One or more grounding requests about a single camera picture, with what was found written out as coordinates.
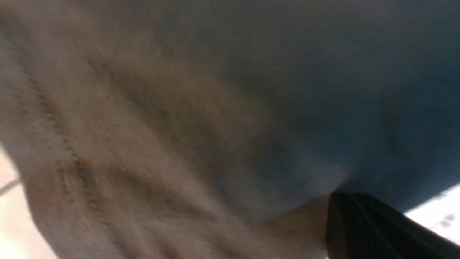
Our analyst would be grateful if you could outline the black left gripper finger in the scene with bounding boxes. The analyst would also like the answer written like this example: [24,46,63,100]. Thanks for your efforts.
[326,192,460,259]

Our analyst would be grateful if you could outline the gray long-sleeve top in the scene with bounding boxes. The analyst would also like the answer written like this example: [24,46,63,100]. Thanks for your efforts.
[0,0,460,259]

